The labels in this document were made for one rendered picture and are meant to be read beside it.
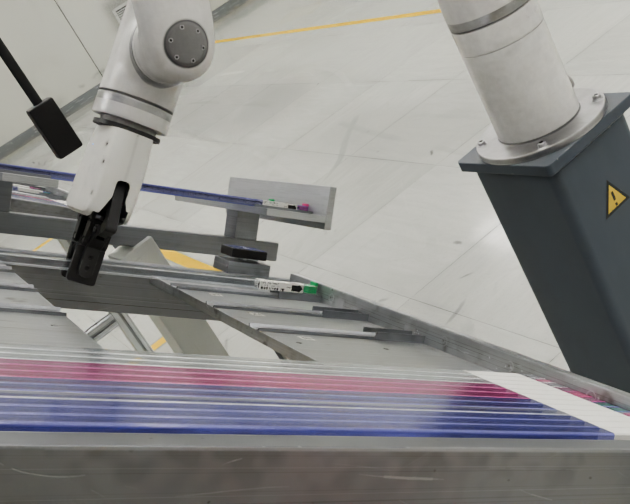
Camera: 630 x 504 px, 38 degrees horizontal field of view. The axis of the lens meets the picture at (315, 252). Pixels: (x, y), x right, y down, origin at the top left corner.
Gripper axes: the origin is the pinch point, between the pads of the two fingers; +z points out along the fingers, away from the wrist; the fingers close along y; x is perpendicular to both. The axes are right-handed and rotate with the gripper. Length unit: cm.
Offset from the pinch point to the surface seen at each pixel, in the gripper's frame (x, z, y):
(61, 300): 1.4, 5.5, -8.1
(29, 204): 12, -2, -85
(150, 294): 11.6, 2.0, -8.1
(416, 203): 147, -38, -155
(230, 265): 20.7, -4.3, -8.1
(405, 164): 159, -54, -187
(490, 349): 29.4, -5.3, 33.4
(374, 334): 25.0, -2.8, 21.0
